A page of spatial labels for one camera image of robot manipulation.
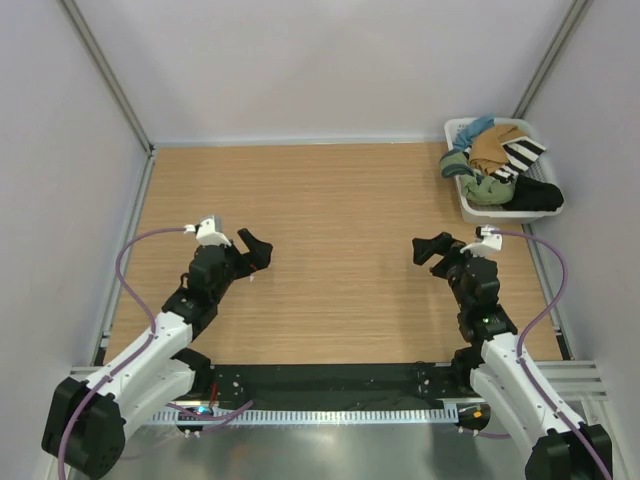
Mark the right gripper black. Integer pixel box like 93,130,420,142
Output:
413,232,490,311

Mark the green tank top blue trim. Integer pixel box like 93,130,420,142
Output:
439,149,515,206

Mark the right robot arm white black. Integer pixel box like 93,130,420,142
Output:
412,226,613,479

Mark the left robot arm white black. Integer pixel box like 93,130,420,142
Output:
41,217,273,479

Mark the tan tank top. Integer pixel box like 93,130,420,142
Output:
469,124,526,175

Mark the black white striped tank top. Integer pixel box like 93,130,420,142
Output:
491,136,546,183

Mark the white plastic laundry basket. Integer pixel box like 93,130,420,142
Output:
444,117,562,225

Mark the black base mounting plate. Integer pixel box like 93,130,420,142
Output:
203,362,477,412

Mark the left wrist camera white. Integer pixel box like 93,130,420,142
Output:
184,215,232,247

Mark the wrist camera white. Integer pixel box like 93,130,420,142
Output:
184,215,232,247
460,225,503,258

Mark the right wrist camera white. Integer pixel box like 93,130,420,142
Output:
460,225,503,258

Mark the white slotted cable duct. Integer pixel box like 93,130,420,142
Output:
147,406,459,426

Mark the right aluminium corner post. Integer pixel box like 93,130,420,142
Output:
512,0,594,119

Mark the aluminium corner post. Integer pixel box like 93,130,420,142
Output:
512,0,594,119
58,0,155,154

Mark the left aluminium corner post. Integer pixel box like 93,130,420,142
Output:
58,0,155,154

